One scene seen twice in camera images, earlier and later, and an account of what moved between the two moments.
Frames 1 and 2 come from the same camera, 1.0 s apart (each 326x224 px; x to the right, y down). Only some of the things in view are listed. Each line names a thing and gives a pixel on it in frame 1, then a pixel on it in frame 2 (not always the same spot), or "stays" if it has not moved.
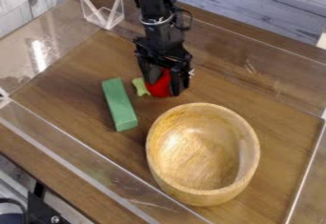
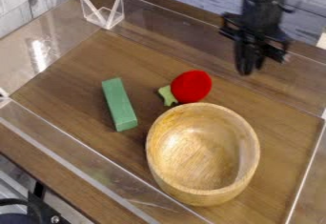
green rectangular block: (120, 104) stays
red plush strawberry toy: (160, 89) -> (189, 87)
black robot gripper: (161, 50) -> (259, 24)
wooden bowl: (203, 153) stays
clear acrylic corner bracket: (103, 16) stays
